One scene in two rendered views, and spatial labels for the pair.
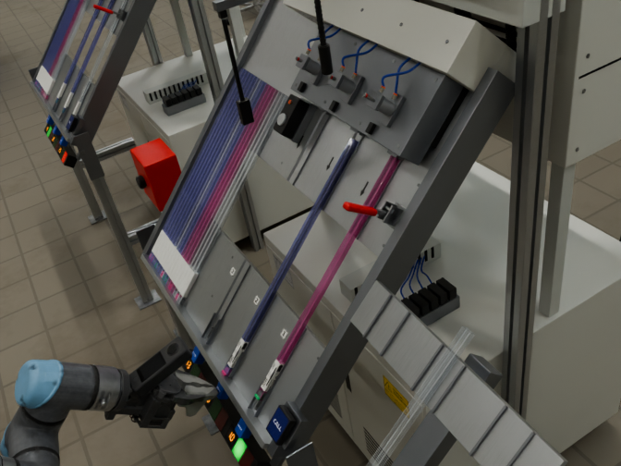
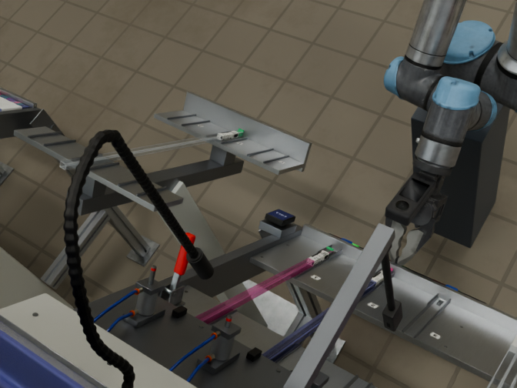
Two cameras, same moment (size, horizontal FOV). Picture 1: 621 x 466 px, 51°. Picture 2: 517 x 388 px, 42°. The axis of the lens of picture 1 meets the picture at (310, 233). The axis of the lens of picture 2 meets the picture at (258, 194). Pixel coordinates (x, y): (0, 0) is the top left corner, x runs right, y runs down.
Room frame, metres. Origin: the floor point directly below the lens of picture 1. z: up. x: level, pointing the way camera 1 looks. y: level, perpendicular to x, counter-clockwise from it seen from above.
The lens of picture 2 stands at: (1.29, -0.07, 1.88)
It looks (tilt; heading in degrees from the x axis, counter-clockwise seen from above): 56 degrees down; 166
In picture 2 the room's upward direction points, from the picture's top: 23 degrees counter-clockwise
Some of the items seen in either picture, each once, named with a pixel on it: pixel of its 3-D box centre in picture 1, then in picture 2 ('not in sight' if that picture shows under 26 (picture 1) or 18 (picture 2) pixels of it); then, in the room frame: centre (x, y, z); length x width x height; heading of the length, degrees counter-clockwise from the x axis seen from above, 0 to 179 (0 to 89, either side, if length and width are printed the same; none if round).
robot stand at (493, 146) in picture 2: not in sight; (458, 165); (0.55, 0.67, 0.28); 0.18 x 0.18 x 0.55; 23
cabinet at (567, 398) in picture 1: (442, 331); not in sight; (1.23, -0.31, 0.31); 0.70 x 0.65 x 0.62; 24
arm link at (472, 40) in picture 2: not in sight; (467, 56); (0.55, 0.67, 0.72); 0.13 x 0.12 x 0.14; 14
